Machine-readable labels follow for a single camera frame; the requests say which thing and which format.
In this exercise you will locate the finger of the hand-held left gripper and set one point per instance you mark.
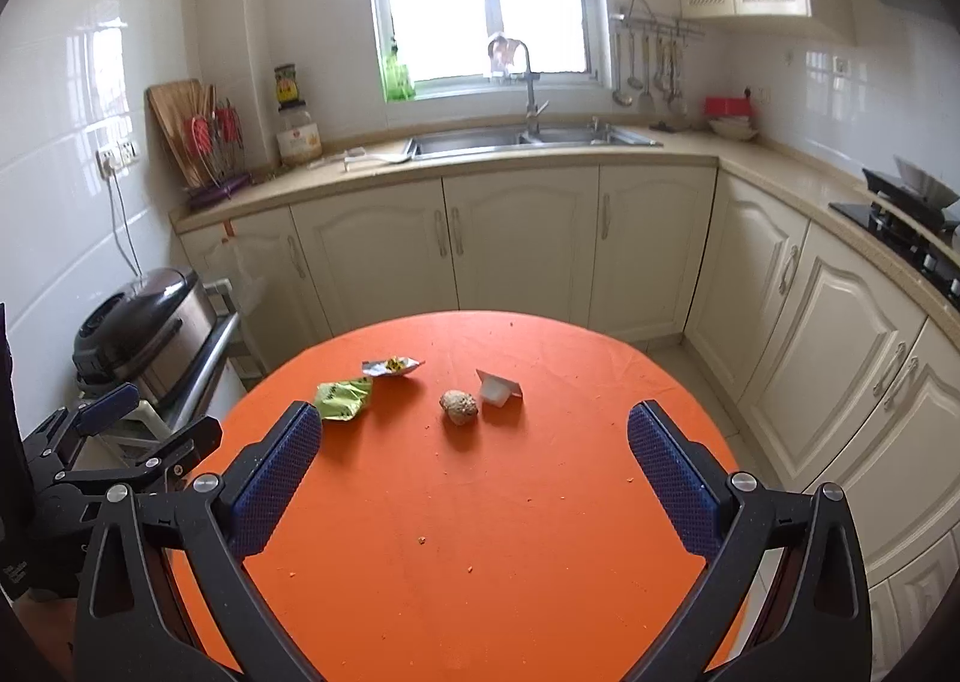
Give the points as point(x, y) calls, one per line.
point(187, 442)
point(109, 406)

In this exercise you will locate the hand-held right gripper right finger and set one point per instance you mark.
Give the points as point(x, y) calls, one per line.
point(675, 479)

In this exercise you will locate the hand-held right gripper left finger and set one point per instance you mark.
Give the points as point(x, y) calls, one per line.
point(274, 479)

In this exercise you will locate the green snack wrapper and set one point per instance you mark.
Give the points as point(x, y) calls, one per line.
point(343, 398)

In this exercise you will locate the small silver foil wrapper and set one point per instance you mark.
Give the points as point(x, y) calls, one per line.
point(391, 367)

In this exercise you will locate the brown crumbly ball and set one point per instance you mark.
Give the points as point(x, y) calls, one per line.
point(459, 408)

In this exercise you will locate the white plastic cup with lid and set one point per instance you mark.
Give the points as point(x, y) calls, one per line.
point(496, 389)

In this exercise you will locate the black silver rice cooker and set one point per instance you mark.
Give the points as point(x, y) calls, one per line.
point(142, 329)

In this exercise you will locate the clear hanging plastic bag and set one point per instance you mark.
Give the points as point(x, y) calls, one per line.
point(244, 273)

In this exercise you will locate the orange round tablecloth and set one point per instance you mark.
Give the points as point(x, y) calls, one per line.
point(465, 502)

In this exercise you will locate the red plastic utensil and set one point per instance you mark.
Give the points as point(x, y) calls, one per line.
point(202, 130)

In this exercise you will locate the wooden cutting board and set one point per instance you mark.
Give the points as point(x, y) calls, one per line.
point(172, 119)

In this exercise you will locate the small white kitchen tool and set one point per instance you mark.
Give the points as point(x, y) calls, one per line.
point(337, 158)

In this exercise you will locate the glass jar with beige contents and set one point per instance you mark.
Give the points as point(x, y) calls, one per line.
point(298, 138)

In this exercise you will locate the beige kitchen countertop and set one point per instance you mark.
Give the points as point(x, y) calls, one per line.
point(750, 160)

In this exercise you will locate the white spoon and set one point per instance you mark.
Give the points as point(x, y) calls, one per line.
point(379, 159)

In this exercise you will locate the black gas stove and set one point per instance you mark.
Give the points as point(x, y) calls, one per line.
point(900, 224)

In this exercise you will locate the white bowl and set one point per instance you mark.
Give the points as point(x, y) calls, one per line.
point(733, 129)

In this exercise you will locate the yellow label bottle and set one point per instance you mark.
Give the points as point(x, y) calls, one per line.
point(286, 85)

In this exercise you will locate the stainless steel sink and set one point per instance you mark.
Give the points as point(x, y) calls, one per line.
point(510, 140)

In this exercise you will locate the red lidded container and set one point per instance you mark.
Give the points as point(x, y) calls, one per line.
point(727, 106)

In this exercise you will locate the metal slotted spatula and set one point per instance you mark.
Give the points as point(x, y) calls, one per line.
point(645, 97)

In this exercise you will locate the grey metal wok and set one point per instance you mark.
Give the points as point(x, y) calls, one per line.
point(926, 187)

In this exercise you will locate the metal ladle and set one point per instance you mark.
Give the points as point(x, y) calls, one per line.
point(622, 93)

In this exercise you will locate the metal sink faucet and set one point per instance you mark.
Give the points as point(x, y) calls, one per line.
point(531, 97)

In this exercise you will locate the green plastic bottle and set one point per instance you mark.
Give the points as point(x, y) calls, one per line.
point(397, 78)

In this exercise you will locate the pink rag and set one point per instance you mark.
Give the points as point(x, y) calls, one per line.
point(504, 55)

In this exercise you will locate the white wall outlet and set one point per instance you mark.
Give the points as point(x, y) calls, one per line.
point(116, 155)

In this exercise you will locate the white wall switch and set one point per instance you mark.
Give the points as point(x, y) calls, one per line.
point(841, 63)

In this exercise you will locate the metal utensil rail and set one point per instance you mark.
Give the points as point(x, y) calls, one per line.
point(652, 25)

